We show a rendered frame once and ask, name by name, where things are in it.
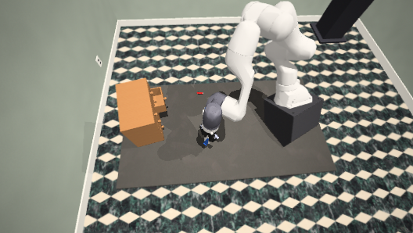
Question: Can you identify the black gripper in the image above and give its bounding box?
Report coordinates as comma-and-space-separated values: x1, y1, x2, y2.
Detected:
199, 124, 220, 144

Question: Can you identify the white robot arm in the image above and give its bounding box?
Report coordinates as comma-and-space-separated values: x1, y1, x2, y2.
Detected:
202, 2, 316, 134

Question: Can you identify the wooden chest of drawers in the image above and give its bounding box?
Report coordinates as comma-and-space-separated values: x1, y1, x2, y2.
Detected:
116, 78, 164, 147

